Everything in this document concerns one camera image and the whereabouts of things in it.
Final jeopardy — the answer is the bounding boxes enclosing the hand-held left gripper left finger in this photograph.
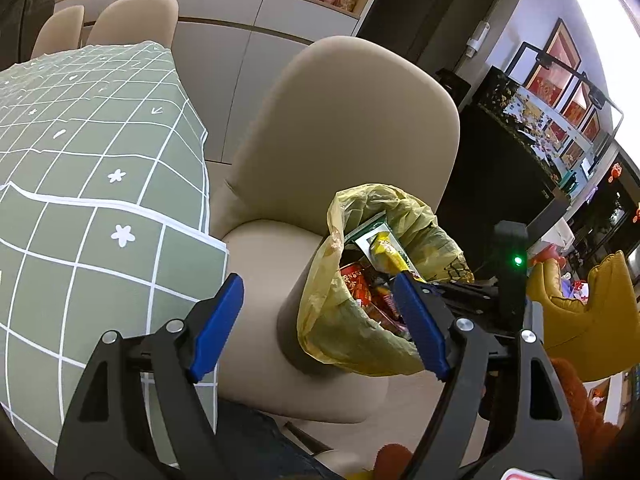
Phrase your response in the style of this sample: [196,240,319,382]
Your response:
[54,273,245,480]

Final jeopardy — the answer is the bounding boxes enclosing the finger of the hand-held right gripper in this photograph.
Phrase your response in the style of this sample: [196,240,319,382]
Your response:
[440,299,503,333]
[411,273,501,299]

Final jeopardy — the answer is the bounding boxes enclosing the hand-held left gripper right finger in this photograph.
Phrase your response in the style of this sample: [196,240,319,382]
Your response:
[392,271,586,480]

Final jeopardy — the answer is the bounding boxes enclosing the yellow snack bag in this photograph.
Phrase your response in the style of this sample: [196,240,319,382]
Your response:
[369,232,416,281]

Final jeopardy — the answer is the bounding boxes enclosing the snack wrappers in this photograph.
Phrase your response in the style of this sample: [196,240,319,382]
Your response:
[340,262,401,336]

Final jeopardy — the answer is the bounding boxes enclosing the yellow plastic trash bag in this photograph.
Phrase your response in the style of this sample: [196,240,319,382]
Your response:
[296,183,475,377]

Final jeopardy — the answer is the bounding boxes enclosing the green carton box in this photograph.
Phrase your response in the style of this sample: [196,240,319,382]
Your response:
[345,212,396,261]

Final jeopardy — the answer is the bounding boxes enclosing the person's right forearm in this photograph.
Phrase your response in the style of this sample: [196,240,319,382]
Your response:
[550,357,621,461]

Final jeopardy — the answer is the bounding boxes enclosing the person's left forearm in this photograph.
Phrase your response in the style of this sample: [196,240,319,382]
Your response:
[374,443,415,480]

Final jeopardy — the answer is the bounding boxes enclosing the yellow armchair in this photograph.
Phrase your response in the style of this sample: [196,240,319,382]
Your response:
[527,250,640,383]

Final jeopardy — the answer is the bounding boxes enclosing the black lacquer cabinet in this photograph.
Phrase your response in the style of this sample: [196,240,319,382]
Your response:
[435,65,571,281]

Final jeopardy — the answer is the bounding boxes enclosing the person's jeans leg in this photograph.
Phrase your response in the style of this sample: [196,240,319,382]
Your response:
[215,400,346,480]

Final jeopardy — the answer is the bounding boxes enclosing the green checked tablecloth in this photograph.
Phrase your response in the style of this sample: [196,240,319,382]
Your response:
[0,41,231,471]

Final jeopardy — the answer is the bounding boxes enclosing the beige dining chair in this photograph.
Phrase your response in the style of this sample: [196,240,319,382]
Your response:
[207,36,461,461]
[85,0,179,48]
[31,5,86,61]

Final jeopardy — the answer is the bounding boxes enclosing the white sideboard cabinet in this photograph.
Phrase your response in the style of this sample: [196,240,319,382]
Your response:
[54,0,361,166]

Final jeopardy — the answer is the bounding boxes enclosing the white wall device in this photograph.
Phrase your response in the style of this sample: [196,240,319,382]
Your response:
[467,21,491,56]

